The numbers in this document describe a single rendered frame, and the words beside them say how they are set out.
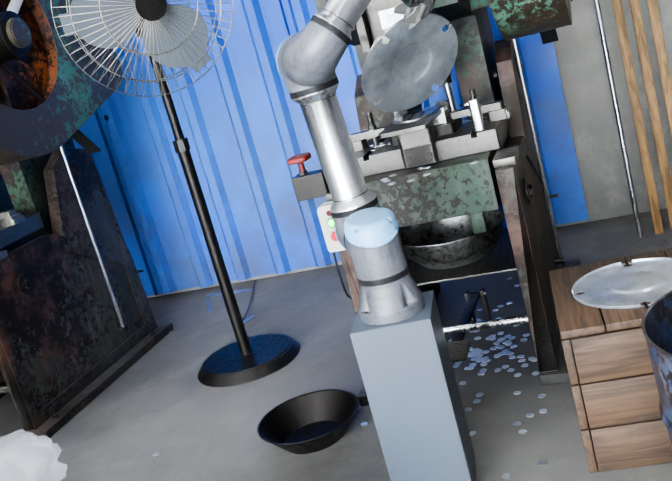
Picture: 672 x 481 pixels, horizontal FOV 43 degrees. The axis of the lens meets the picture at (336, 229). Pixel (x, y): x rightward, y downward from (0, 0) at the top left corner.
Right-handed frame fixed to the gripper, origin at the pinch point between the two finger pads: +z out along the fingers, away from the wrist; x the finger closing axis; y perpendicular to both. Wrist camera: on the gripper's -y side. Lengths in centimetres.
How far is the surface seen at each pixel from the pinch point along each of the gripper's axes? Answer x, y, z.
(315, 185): 1, 18, 52
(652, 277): 83, -11, 14
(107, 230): -88, 34, 162
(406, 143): 8.9, -5.1, 37.0
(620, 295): 82, -1, 16
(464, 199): 32, -9, 39
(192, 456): 32, 69, 117
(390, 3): -20.6, -14.3, 12.4
